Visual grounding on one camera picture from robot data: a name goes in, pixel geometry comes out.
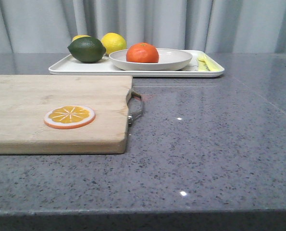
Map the yellow lemon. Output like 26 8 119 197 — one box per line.
72 35 90 41
101 32 127 55

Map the grey curtain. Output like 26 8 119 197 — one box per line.
0 0 286 53

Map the yellow plastic fork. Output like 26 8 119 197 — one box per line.
197 54 222 72

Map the white rectangular tray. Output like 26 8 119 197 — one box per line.
49 50 224 78

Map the green lime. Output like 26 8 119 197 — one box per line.
67 37 106 63

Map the yellow lemon left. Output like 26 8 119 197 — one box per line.
72 35 90 41

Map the metal cutting board handle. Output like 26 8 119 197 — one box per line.
127 90 144 126

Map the orange mandarin fruit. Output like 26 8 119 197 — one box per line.
126 42 160 63

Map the orange slice toy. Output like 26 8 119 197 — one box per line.
44 105 96 129

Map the yellow lemon right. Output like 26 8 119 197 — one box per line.
101 32 127 55

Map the wooden cutting board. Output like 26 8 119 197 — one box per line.
0 75 133 154

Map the beige round plate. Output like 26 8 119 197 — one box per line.
109 48 192 71

